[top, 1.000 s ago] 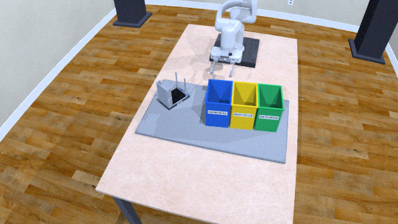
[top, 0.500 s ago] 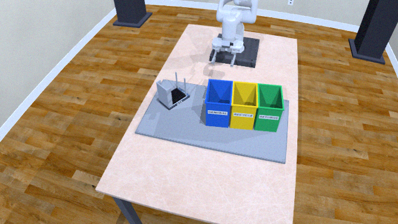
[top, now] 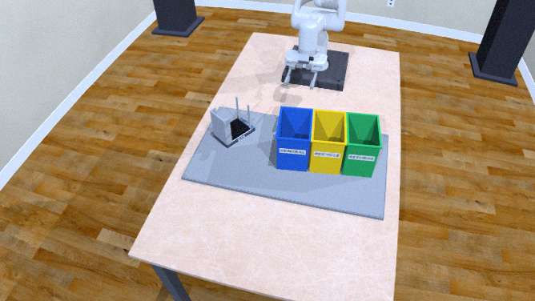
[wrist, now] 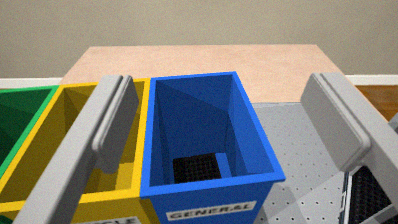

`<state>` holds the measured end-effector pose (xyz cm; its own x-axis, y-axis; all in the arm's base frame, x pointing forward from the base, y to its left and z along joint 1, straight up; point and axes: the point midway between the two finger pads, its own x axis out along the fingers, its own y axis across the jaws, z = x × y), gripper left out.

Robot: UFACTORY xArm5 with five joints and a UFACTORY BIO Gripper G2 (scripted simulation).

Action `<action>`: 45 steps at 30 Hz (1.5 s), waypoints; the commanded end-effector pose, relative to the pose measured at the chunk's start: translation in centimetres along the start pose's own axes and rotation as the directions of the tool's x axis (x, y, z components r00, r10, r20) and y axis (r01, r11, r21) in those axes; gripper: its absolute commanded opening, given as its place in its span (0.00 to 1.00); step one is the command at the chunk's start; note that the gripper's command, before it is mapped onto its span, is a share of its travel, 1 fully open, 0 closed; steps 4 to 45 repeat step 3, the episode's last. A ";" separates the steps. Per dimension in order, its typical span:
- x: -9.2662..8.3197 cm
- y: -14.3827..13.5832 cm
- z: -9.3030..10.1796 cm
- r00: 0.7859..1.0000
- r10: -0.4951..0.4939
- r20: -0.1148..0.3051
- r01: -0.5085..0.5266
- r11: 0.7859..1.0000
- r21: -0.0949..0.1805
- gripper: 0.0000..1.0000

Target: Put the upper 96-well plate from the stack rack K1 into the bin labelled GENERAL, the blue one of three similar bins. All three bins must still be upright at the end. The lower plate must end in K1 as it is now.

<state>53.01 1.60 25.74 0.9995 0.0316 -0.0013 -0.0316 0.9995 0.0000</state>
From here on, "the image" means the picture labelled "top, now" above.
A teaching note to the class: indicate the yellow bin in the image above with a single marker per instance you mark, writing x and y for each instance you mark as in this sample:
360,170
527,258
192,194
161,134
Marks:
331,130

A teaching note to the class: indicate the green bin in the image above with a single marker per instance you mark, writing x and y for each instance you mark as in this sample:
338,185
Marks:
360,160

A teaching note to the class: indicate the blue open bin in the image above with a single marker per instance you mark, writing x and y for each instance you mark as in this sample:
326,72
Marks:
293,135

